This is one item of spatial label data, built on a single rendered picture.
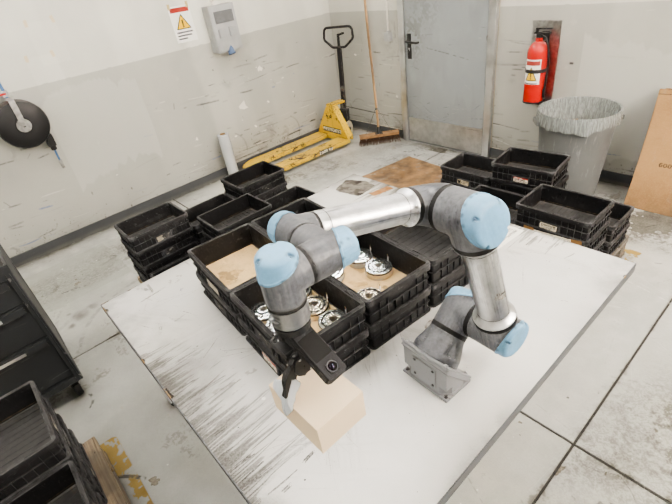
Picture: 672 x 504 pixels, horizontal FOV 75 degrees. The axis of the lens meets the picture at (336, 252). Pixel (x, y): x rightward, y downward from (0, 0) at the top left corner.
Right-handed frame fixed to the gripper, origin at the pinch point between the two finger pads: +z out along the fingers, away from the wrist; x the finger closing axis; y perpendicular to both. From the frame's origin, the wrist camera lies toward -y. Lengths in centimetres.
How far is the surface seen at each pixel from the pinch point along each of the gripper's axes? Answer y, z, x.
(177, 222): 213, 54, -48
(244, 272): 89, 27, -30
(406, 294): 26, 25, -58
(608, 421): -30, 111, -122
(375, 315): 28, 25, -44
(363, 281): 46, 27, -56
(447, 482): -17.4, 40.4, -21.1
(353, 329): 28, 25, -34
